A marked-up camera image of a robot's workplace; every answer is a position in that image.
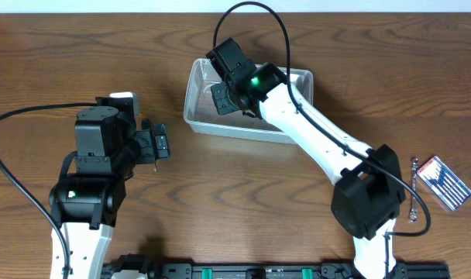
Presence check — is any silver combination wrench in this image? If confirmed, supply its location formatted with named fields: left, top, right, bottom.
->
left=408, top=158, right=418, bottom=223

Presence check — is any precision screwdriver set case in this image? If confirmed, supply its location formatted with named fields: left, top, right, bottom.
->
left=417, top=156, right=471, bottom=212

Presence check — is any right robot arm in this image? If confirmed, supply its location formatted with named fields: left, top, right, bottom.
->
left=211, top=61, right=406, bottom=278

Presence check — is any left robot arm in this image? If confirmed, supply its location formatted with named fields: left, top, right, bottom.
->
left=50, top=91, right=170, bottom=278

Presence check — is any clear plastic container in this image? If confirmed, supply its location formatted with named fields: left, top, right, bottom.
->
left=184, top=58, right=294, bottom=144

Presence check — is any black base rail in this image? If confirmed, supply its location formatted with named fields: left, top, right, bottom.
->
left=98, top=254, right=451, bottom=279

